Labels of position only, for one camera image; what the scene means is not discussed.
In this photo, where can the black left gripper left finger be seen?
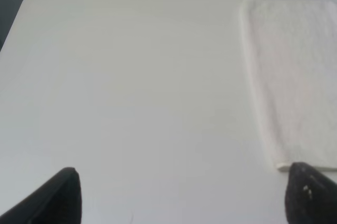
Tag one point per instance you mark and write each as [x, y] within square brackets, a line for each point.
[59, 200]

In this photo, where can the white towel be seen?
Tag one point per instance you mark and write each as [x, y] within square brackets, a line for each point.
[290, 54]

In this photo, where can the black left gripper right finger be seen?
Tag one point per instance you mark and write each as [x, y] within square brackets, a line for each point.
[310, 196]

